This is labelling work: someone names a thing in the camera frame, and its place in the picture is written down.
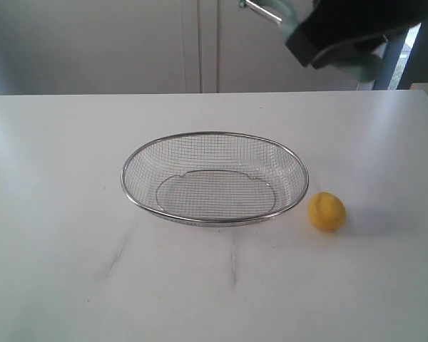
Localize white cabinet doors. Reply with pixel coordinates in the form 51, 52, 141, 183
0, 0, 393, 96

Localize yellow lemon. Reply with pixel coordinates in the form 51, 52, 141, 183
308, 192, 347, 232

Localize teal handled vegetable peeler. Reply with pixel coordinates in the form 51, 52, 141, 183
238, 1, 383, 83

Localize oval wire mesh basket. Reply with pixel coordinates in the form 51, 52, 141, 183
121, 131, 310, 228

